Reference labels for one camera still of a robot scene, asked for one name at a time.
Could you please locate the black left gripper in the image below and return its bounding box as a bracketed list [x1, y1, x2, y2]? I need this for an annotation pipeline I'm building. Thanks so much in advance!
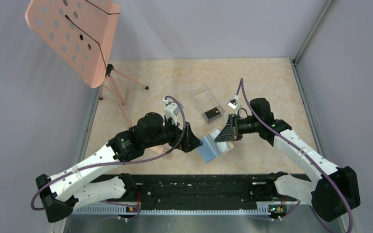
[144, 114, 203, 152]

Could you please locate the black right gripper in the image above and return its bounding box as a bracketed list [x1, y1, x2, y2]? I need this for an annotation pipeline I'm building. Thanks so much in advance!
[215, 113, 261, 142]

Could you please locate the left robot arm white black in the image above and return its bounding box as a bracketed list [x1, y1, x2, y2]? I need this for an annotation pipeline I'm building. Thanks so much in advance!
[35, 112, 203, 223]

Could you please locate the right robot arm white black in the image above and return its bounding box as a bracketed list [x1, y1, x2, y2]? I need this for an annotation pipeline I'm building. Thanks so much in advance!
[215, 98, 361, 222]

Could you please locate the pink wooden cylinder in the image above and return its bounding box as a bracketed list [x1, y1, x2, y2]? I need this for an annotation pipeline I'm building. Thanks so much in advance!
[149, 146, 167, 155]

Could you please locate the clear plastic box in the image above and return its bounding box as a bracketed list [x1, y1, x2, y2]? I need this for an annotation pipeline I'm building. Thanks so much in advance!
[190, 84, 225, 125]

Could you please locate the pink perforated music stand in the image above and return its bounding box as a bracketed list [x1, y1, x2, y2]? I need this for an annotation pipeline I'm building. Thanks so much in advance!
[25, 0, 149, 127]

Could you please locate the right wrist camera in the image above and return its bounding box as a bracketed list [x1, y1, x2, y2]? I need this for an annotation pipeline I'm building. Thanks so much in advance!
[228, 99, 241, 110]

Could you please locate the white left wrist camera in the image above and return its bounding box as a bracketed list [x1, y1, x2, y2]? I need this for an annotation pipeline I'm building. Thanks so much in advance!
[163, 99, 181, 126]

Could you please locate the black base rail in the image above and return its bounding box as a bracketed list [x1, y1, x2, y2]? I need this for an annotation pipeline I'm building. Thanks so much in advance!
[122, 173, 313, 213]

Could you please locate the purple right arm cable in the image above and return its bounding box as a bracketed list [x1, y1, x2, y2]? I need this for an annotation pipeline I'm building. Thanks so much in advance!
[235, 78, 354, 233]

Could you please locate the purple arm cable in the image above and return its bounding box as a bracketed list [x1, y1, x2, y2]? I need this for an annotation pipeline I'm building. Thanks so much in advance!
[30, 95, 187, 213]
[235, 78, 354, 233]

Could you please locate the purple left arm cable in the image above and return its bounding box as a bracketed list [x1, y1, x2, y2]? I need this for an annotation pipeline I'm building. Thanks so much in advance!
[30, 95, 187, 213]

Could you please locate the aluminium frame rail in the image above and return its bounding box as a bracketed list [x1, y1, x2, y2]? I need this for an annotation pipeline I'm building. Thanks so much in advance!
[49, 201, 349, 233]

